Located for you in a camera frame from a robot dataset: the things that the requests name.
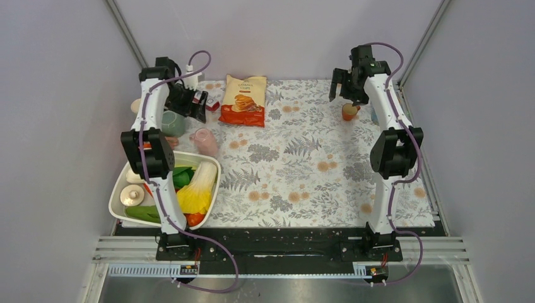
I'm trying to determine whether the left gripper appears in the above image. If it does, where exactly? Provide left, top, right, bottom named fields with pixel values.
left=166, top=83, right=207, bottom=123

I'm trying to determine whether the pink faceted mug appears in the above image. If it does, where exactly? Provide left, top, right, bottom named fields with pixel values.
left=189, top=128, right=219, bottom=158

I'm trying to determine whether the green round mug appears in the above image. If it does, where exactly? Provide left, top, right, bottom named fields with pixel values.
left=162, top=110, right=186, bottom=138

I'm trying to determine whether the small orange red mug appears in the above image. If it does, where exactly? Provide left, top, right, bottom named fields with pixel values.
left=341, top=103, right=361, bottom=121

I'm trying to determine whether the small pink brown mug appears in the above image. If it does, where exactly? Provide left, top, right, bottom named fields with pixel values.
left=165, top=136, right=179, bottom=150

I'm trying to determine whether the blue iridescent mug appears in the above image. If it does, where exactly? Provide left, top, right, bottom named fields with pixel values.
left=370, top=108, right=379, bottom=126

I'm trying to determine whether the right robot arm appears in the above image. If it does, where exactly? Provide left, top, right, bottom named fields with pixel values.
left=329, top=42, right=423, bottom=260

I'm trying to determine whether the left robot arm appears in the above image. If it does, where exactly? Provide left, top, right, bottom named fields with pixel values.
left=121, top=57, right=208, bottom=235

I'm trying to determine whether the cream floral mug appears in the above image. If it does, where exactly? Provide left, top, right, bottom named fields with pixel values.
left=130, top=98, right=141, bottom=114

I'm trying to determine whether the red white toothpaste box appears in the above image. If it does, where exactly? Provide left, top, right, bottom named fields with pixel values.
left=192, top=90, right=221, bottom=112

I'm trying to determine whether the cassava chips bag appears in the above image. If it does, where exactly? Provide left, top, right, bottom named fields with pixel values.
left=219, top=74, right=267, bottom=128

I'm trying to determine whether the white plastic basin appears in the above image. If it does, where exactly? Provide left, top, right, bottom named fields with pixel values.
left=109, top=151, right=222, bottom=230

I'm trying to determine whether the toy green pepper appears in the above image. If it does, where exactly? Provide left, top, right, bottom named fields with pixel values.
left=172, top=166, right=195, bottom=190

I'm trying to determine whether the toy napa cabbage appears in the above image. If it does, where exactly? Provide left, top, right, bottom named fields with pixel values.
left=176, top=162, right=218, bottom=215

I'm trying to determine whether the floral tablecloth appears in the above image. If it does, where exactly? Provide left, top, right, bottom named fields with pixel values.
left=121, top=78, right=437, bottom=229

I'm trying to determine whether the toy green leek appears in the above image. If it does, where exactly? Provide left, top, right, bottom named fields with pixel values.
left=125, top=169, right=144, bottom=184

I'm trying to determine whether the toy mushroom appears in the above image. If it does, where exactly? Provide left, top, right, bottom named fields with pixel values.
left=119, top=184, right=145, bottom=207

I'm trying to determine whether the toy red tomato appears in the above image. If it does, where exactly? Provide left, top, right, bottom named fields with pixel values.
left=185, top=213, right=206, bottom=228

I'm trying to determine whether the toy green cucumber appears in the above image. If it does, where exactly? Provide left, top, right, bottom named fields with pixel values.
left=124, top=205, right=161, bottom=224

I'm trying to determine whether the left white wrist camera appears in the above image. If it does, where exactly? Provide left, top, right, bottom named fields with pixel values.
left=182, top=65, right=203, bottom=90

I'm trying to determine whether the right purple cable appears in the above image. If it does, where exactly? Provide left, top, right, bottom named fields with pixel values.
left=363, top=42, right=425, bottom=288

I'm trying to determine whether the purple cable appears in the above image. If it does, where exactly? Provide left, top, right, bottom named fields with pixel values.
left=363, top=42, right=425, bottom=288
left=138, top=50, right=240, bottom=294

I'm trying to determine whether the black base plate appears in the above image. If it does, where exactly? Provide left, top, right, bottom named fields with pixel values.
left=156, top=228, right=403, bottom=275

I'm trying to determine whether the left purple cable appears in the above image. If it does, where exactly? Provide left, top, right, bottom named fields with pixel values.
left=138, top=50, right=240, bottom=294

